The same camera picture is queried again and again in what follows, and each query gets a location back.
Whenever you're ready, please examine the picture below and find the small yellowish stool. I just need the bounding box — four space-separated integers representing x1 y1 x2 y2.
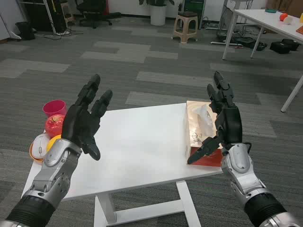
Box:
60 2 74 24

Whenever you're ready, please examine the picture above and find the large white desk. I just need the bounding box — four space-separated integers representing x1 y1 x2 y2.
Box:
222 9 303 113

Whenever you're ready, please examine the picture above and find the black and green cabinet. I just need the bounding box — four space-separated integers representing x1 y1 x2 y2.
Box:
184 0 205 29

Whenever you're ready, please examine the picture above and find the white base foot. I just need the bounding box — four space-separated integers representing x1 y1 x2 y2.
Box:
6 30 22 40

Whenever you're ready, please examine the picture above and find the green potted plant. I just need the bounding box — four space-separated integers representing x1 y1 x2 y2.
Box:
138 0 176 7

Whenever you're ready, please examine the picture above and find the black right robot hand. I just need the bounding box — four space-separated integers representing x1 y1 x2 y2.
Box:
187 70 243 165

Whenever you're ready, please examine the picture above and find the black trash bin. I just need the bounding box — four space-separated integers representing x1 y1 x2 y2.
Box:
15 21 36 41

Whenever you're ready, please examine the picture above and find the white computer mouse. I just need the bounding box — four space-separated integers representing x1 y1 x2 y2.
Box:
32 133 51 158

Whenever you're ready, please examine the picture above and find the white desk leg frame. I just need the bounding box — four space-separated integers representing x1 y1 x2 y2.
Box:
18 0 57 34

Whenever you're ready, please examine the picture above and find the red and beige tissue box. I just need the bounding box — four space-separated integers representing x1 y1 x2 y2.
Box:
184 100 224 167

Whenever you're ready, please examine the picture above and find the yellow lemon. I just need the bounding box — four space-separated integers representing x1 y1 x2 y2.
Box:
46 134 62 152

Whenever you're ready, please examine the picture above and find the pink plastic cup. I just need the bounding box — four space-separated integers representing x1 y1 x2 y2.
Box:
42 99 67 118

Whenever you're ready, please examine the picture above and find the white standing desk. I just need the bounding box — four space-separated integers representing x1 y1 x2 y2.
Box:
210 0 237 45

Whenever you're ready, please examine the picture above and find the black bag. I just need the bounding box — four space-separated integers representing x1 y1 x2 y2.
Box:
236 37 256 49

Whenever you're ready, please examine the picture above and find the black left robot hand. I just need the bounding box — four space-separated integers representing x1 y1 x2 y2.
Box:
61 74 113 162

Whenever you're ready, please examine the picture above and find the black office chair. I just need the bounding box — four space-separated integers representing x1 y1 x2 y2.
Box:
76 0 123 29

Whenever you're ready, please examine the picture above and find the white table base frame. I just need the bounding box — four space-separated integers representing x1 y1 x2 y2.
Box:
94 180 202 227

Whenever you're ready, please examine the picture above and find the orange plate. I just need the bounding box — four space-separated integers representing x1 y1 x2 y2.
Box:
29 139 47 164

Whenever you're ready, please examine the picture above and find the beige plastic stool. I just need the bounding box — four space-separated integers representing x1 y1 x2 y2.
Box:
172 11 199 44

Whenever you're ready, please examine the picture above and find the white plant pot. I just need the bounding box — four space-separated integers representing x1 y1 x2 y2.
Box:
150 4 167 26

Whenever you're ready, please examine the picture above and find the flat black case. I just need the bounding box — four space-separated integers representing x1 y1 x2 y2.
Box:
269 41 292 54
281 39 300 51

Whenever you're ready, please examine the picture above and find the red apple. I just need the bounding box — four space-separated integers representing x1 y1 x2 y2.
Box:
45 114 66 139

